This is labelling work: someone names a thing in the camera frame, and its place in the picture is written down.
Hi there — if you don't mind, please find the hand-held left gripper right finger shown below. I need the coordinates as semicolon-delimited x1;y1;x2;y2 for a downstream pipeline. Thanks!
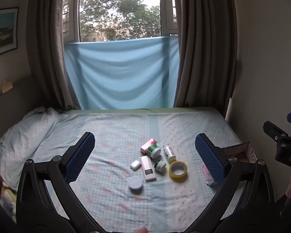
191;132;275;227

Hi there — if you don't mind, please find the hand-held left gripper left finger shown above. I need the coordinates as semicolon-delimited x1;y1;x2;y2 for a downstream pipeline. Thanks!
16;131;98;227

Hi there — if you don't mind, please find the patterned cardboard box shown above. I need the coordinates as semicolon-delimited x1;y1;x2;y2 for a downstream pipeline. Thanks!
202;142;258;187

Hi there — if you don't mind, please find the yellow tape roll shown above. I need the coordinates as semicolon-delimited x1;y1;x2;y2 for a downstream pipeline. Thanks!
169;160;188;182

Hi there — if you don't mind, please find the white pill bottle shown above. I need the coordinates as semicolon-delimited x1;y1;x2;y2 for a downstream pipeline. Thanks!
163;143;176;163

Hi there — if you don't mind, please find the small dark jar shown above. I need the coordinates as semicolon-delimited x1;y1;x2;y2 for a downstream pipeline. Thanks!
154;160;167;175

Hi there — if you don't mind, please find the round white lid jar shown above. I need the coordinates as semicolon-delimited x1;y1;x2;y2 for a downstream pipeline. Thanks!
128;176;144;195

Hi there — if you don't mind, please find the white oblong device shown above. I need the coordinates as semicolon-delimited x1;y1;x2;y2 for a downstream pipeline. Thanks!
140;156;157;182

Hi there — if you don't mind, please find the pink cardboard box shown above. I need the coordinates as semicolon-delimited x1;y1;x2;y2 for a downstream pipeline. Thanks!
140;138;158;155

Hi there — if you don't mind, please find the patterned bed sheet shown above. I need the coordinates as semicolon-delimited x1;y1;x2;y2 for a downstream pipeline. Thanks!
0;107;243;233

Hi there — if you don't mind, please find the light crumpled blanket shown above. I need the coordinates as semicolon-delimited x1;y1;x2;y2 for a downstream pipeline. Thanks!
0;106;65;191

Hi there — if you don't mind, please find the colourful folded cloth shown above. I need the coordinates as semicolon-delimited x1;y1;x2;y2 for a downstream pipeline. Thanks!
0;186;18;222

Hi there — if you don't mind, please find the light blue hanging cloth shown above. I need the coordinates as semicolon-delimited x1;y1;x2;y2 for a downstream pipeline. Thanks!
63;36;180;110

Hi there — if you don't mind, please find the small beige item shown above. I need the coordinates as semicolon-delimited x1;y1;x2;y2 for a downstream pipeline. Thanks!
1;80;13;94

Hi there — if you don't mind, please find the window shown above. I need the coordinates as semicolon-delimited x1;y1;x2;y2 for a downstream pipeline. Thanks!
62;0;179;43

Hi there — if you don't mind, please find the framed wall picture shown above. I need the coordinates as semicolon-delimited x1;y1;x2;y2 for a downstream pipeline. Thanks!
0;7;19;59

